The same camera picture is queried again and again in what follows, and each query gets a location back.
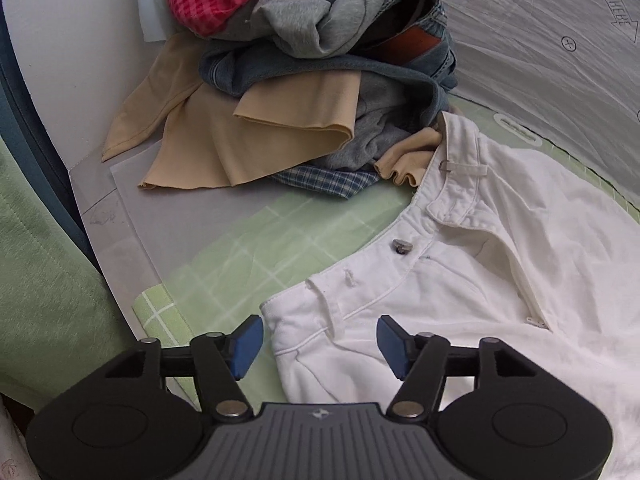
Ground dark grey garment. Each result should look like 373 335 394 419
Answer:
315 70 441 171

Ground blue jeans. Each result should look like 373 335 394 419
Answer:
199 0 458 126

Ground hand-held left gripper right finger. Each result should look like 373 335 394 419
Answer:
376 315 538 420

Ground dark blue cloth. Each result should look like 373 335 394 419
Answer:
0 5 101 271

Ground light grey sweatshirt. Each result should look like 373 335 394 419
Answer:
225 0 388 58

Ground beige garment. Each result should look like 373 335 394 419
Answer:
101 32 446 191

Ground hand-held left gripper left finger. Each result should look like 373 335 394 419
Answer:
102 315 264 420

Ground blue plaid shirt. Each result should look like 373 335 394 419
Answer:
270 165 383 201

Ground green towel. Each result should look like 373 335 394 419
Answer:
0 135 136 411

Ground grey printed sheet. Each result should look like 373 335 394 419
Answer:
400 0 640 211

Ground green grid mat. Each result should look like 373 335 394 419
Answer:
131 97 631 406

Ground white pants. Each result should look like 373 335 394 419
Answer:
260 112 640 480

